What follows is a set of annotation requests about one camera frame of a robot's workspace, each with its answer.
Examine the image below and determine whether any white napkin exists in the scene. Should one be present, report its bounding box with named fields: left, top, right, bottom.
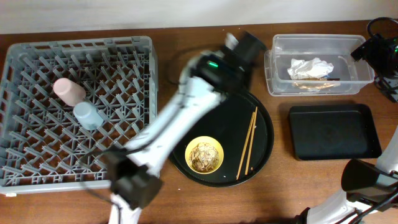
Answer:
left=287, top=57, right=334, bottom=80

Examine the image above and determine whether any gold foil wrapper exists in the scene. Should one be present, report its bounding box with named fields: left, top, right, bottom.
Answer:
left=292, top=78, right=341, bottom=91

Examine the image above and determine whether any yellow bowl with food scraps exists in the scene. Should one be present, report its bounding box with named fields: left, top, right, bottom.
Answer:
left=185, top=136, right=224, bottom=174

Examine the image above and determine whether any wooden chopstick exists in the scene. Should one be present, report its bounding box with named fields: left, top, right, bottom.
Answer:
left=245, top=107, right=258, bottom=175
left=236, top=112, right=254, bottom=180

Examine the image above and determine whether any light blue cup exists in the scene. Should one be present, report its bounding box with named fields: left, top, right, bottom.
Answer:
left=73, top=101, right=104, bottom=131

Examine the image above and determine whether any pink cup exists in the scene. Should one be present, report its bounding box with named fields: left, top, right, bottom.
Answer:
left=53, top=78, right=86, bottom=106

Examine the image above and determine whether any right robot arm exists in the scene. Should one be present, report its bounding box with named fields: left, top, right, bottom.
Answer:
left=291, top=34, right=397, bottom=223

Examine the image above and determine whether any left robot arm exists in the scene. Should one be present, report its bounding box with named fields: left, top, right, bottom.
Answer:
left=104, top=32, right=266, bottom=223

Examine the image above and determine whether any grey dishwasher rack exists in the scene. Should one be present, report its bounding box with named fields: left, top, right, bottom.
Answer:
left=1, top=36, right=158, bottom=195

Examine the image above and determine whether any clear plastic bin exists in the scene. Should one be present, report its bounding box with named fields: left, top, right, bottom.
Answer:
left=264, top=34, right=375, bottom=96

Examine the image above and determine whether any round black tray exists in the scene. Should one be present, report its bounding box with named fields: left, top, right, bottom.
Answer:
left=169, top=91, right=274, bottom=187

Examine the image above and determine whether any black rectangular tray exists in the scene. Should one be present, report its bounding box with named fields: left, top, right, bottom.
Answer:
left=289, top=104, right=382, bottom=161

